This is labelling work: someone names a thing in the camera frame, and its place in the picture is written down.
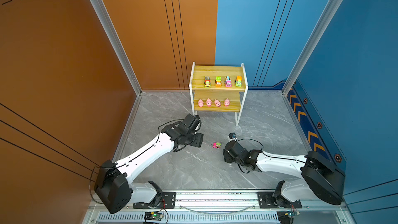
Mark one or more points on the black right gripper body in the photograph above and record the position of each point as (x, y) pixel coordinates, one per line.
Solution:
(228, 159)

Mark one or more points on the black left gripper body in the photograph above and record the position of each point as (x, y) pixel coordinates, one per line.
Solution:
(194, 139)

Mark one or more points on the pink toy pig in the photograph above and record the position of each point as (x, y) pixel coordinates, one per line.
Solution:
(217, 103)
(209, 102)
(200, 103)
(227, 102)

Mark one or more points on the green red toy truck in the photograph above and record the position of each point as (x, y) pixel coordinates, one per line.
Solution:
(207, 82)

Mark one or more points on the pink teal toy van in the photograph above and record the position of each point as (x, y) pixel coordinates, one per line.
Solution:
(228, 82)

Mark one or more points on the pink toy truck striped roof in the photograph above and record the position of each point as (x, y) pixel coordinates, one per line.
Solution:
(217, 145)

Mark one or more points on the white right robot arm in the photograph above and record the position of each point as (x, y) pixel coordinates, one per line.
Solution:
(314, 176)

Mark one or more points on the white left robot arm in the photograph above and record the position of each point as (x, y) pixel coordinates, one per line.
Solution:
(115, 183)

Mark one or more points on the wooden two-tier shelf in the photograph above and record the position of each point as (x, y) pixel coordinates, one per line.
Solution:
(236, 95)

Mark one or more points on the right controller board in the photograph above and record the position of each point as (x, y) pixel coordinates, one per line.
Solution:
(287, 217)

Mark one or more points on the controller board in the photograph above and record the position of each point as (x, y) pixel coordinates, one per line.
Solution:
(153, 217)
(287, 217)

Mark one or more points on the left controller board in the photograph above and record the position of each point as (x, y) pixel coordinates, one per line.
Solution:
(153, 217)

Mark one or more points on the aluminium mounting rail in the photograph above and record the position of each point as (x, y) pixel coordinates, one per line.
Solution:
(222, 207)

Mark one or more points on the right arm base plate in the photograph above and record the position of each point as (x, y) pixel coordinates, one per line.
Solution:
(266, 199)

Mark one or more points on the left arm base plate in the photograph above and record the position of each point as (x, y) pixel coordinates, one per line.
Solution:
(165, 200)

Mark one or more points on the left aluminium corner post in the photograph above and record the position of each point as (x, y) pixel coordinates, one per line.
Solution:
(109, 28)

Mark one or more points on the aluminium corner post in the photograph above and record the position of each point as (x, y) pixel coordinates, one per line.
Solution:
(109, 28)
(323, 22)

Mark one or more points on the right aluminium corner post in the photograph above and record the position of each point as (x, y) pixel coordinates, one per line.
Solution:
(323, 22)

